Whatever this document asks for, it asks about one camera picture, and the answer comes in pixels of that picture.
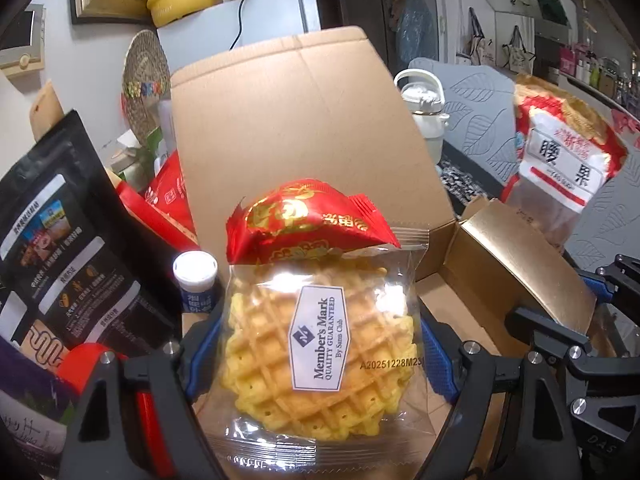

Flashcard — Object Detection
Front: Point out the cashew nut bag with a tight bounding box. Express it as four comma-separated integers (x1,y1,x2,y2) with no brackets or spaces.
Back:
501,74,628,249

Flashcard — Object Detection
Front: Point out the open cardboard box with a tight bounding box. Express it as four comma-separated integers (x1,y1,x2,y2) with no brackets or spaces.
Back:
171,27,594,356

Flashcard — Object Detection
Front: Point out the small white blue bottle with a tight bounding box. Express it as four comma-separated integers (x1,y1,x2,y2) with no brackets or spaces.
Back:
172,250,219,313

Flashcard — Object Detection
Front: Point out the wall intercom panel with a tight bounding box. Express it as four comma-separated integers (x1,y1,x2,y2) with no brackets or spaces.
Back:
1,4,46,79

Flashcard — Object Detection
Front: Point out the white thermos kettle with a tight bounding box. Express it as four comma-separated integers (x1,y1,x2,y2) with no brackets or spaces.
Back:
394,68,449,165

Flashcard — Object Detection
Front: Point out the white mini fridge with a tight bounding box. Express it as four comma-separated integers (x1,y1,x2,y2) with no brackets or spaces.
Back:
157,0,321,73

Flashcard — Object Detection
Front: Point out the grey chair cover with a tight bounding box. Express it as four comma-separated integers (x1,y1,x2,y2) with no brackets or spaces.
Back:
409,58,518,188
565,148,640,272

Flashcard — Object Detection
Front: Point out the red canister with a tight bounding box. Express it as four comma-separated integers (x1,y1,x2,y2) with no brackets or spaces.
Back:
58,344,176,479

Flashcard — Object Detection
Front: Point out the red gift bag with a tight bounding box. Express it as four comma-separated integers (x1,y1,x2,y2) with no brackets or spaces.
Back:
112,152,200,252

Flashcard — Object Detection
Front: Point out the tote bag right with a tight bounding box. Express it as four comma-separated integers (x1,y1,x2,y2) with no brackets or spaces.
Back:
502,25,536,75

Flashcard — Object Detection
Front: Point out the red gold snack packet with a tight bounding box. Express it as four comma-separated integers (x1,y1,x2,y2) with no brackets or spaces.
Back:
226,179,400,266

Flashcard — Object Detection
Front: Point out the woven round mat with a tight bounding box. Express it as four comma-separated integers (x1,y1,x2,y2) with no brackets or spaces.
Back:
122,29,170,145

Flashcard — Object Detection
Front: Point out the grey chair cover far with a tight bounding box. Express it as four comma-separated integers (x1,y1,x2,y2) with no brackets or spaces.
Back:
409,58,518,188

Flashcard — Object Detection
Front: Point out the waffle snack packet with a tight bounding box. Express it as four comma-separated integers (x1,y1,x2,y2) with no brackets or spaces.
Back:
201,244,435,472

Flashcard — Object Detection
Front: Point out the tote bag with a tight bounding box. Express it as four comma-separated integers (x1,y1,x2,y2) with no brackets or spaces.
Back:
464,6,486,65
502,25,536,75

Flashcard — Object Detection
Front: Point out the tote bag left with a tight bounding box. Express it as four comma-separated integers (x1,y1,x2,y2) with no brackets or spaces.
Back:
464,6,486,65

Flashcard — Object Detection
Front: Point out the grey chair cover near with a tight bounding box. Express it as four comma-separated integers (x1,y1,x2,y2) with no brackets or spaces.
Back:
565,148,640,272

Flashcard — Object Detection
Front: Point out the black snack pouch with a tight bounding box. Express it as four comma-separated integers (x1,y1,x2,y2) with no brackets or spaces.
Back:
1,112,183,356

